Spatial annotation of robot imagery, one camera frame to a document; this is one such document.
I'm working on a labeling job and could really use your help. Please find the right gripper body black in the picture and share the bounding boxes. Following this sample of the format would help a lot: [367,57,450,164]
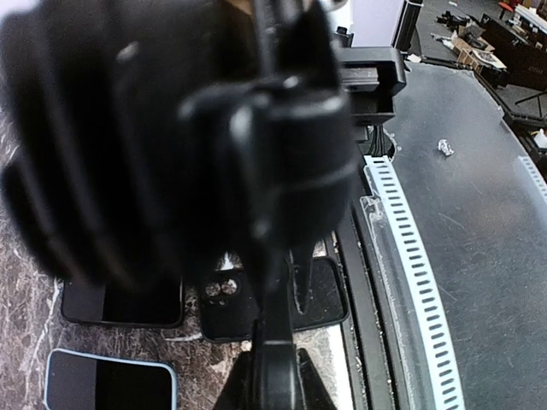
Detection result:
[1,1,405,289]

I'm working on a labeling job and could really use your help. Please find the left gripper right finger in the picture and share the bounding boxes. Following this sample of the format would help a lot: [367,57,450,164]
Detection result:
[297,348,337,410]

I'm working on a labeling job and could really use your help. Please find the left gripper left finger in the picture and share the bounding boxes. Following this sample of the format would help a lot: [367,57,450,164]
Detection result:
[213,352,255,410]

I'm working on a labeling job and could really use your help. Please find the black phone case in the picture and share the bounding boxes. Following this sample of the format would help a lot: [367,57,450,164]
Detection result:
[199,257,349,343]
[61,278,185,329]

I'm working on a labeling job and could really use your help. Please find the light blue phone case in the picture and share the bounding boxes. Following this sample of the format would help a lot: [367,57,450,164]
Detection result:
[44,348,179,410]

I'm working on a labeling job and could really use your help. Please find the crumpled foil scrap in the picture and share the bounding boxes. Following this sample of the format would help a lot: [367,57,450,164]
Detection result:
[437,138,455,157]

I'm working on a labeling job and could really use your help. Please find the black front rail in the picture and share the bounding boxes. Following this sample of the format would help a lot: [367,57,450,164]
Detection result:
[335,206,409,409]

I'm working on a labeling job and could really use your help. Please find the white cable duct strip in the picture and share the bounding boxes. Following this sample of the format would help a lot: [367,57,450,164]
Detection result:
[361,155,465,409]

